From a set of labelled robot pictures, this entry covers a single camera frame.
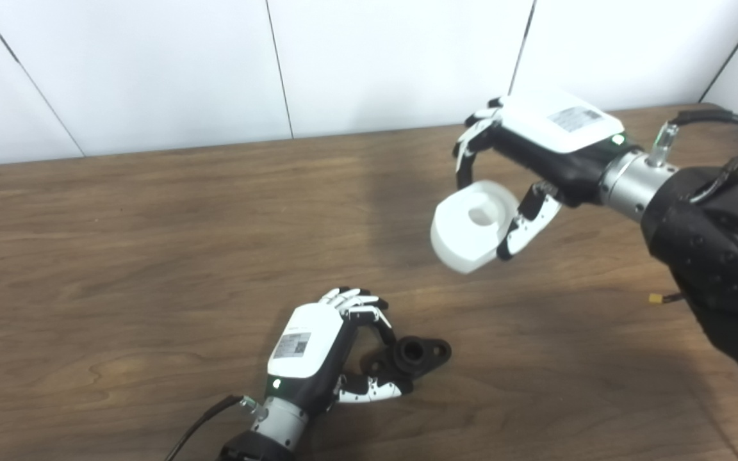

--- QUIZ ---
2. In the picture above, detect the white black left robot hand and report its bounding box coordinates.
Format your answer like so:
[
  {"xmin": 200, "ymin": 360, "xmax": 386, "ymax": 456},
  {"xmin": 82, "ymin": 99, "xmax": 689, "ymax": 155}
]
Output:
[{"xmin": 265, "ymin": 287, "xmax": 408, "ymax": 414}]

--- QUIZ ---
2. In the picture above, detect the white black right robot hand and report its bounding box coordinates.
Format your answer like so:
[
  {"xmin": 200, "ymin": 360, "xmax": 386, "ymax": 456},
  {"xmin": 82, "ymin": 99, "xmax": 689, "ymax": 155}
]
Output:
[{"xmin": 452, "ymin": 90, "xmax": 642, "ymax": 262}]

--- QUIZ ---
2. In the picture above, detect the black holder with flange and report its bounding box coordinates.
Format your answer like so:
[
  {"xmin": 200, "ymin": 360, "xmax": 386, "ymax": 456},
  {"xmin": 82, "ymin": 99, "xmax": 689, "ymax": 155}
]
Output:
[{"xmin": 361, "ymin": 336, "xmax": 453, "ymax": 385}]

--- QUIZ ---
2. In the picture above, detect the round white piece with holes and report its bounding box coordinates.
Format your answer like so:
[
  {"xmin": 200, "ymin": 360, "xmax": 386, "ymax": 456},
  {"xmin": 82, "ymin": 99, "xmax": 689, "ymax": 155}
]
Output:
[{"xmin": 430, "ymin": 180, "xmax": 527, "ymax": 275}]

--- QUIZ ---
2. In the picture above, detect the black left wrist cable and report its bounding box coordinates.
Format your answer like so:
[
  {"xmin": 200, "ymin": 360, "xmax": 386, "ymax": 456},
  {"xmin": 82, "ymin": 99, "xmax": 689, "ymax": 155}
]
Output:
[{"xmin": 164, "ymin": 394, "xmax": 261, "ymax": 461}]

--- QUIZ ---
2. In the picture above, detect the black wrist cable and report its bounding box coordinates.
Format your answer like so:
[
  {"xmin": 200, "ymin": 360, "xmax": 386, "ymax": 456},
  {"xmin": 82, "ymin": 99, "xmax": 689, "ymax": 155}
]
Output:
[
  {"xmin": 648, "ymin": 109, "xmax": 738, "ymax": 170},
  {"xmin": 164, "ymin": 394, "xmax": 261, "ymax": 461}
]

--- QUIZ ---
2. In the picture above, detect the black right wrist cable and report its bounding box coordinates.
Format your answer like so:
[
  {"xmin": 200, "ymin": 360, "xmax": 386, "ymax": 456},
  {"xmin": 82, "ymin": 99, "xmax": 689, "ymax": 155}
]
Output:
[{"xmin": 648, "ymin": 109, "xmax": 738, "ymax": 170}]

